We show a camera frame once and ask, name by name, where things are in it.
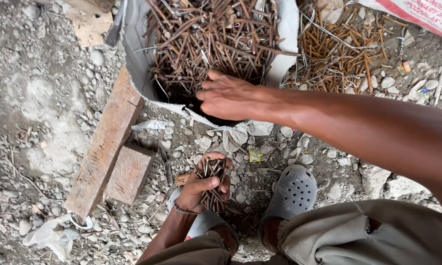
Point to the person's left hand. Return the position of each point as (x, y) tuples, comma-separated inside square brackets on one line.
[(191, 191)]

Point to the person's right hand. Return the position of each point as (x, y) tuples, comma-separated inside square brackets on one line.
[(235, 99)]

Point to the person's right fingers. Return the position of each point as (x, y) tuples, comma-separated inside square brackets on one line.
[(210, 95)]

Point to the bundle of rusty nails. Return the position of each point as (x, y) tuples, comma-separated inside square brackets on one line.
[(212, 203)]

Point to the torn white sack scrap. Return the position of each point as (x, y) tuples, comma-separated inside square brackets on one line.
[(233, 139)]

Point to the heap of dark rusty nails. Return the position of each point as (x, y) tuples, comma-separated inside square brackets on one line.
[(206, 36)]

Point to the clear plastic scrap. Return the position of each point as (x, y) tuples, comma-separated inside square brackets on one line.
[(149, 125)]

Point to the yellow wrapper scrap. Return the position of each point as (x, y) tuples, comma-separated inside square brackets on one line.
[(255, 155)]

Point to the small wood chunk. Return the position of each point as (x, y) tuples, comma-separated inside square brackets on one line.
[(181, 179)]

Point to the short wooden block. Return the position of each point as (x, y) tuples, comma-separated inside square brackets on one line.
[(130, 173)]

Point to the dark metal chisel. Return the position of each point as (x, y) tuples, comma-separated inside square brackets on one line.
[(114, 31)]

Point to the long wooden plank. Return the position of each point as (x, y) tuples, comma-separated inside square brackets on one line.
[(103, 147)]

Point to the grey rubber clog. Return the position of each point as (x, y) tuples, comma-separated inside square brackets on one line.
[(202, 224), (292, 191)]

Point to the brown cardboard piece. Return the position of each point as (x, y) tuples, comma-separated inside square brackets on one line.
[(88, 27)]

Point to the orange plastic scrap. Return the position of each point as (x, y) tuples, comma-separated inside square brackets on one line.
[(406, 66)]

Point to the khaki shorts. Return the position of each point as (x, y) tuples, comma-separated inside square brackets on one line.
[(353, 235)]

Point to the crumpled white plastic bag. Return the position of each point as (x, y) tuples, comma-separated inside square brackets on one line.
[(51, 235)]

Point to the blue wrapper scrap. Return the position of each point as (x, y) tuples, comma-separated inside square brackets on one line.
[(423, 92)]

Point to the white red printed cement sack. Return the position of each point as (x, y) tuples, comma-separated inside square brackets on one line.
[(419, 13)]

